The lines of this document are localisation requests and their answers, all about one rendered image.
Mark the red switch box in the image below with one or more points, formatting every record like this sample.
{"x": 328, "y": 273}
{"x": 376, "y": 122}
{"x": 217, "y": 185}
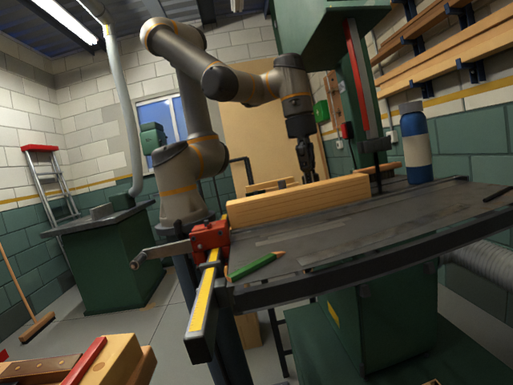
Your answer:
{"x": 347, "y": 130}

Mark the window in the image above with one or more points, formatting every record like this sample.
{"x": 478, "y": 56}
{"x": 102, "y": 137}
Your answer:
{"x": 160, "y": 114}

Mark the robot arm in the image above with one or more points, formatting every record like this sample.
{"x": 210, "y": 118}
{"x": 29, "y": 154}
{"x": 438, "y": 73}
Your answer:
{"x": 188, "y": 152}

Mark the step ladder red top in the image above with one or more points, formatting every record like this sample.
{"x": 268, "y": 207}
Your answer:
{"x": 48, "y": 180}

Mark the white wall socket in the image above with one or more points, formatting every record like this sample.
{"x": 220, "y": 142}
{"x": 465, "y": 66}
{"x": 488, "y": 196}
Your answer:
{"x": 340, "y": 144}
{"x": 391, "y": 136}

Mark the green bandsaw body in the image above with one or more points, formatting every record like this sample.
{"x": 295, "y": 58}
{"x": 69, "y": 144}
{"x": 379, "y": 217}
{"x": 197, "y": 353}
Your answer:
{"x": 380, "y": 321}

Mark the blue white bottle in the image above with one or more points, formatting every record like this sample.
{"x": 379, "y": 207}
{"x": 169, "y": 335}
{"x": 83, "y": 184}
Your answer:
{"x": 417, "y": 148}

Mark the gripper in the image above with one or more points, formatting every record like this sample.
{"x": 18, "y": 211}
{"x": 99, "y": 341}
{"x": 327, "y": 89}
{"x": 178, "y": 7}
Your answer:
{"x": 300, "y": 120}

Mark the grey fence lock lever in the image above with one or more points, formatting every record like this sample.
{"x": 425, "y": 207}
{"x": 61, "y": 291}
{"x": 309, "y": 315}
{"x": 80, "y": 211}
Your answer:
{"x": 164, "y": 250}

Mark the wooden broom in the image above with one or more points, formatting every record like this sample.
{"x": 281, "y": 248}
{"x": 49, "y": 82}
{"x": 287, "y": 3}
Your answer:
{"x": 36, "y": 327}

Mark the yellow fence rail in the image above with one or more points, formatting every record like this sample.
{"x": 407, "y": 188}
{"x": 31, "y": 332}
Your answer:
{"x": 202, "y": 301}

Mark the green first aid box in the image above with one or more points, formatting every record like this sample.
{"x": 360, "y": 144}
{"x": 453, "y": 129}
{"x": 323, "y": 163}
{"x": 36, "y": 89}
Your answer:
{"x": 320, "y": 111}

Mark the red grey blade guard post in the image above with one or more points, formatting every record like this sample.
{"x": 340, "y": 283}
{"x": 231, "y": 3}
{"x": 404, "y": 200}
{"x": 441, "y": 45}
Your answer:
{"x": 360, "y": 80}

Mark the grey featherboard peg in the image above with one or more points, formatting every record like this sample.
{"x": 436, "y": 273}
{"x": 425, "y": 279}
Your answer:
{"x": 282, "y": 184}

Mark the green machine cabinet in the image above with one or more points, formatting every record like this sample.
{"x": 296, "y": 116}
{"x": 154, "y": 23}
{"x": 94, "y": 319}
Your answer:
{"x": 112, "y": 264}

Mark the wooden stool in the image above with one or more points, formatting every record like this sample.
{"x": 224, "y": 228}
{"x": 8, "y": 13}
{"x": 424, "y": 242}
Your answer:
{"x": 128, "y": 353}

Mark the wooden wall board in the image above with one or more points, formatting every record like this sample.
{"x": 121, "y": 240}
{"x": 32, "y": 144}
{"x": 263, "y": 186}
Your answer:
{"x": 334, "y": 100}

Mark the grey dust duct pipe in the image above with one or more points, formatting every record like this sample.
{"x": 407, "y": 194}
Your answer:
{"x": 120, "y": 100}

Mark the pine blank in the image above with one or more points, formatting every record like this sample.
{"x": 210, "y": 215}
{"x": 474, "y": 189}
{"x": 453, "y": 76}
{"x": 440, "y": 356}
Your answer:
{"x": 296, "y": 202}

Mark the wall lumber rack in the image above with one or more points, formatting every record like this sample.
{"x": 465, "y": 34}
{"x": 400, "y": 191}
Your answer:
{"x": 441, "y": 52}

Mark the red block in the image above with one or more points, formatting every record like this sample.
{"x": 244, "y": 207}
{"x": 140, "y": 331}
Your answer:
{"x": 3, "y": 355}

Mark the tan wooden box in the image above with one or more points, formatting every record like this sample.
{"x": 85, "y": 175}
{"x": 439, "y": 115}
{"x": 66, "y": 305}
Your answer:
{"x": 248, "y": 331}

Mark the black hex key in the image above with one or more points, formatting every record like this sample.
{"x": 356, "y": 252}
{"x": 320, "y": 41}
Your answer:
{"x": 499, "y": 193}

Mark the green drill press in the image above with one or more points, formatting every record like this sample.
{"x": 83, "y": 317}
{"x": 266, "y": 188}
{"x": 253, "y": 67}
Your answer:
{"x": 152, "y": 138}

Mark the green pencil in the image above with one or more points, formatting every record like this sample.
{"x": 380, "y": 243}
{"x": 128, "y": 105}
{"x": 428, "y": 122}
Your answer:
{"x": 252, "y": 265}

